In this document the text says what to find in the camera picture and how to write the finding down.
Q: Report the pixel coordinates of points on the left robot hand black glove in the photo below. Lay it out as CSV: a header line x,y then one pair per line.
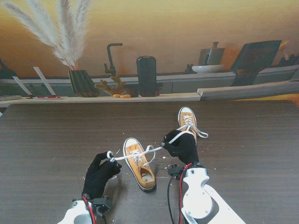
x,y
98,177

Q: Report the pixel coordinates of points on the right robot hand black glove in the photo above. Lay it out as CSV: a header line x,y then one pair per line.
x,y
184,147

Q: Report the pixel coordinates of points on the white shoelace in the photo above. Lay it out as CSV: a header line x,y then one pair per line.
x,y
198,133
149,149

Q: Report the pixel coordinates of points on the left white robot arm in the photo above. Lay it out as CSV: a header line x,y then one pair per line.
x,y
74,214

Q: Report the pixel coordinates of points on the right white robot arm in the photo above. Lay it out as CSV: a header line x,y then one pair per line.
x,y
201,198

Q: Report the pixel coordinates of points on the printed kitchen backdrop banner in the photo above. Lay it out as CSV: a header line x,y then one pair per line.
x,y
163,28

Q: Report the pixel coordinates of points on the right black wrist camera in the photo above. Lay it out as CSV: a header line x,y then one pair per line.
x,y
175,171

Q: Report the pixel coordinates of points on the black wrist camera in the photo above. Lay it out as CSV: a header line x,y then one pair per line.
x,y
175,171
101,205

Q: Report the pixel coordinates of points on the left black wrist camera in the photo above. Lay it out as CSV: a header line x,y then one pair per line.
x,y
101,205

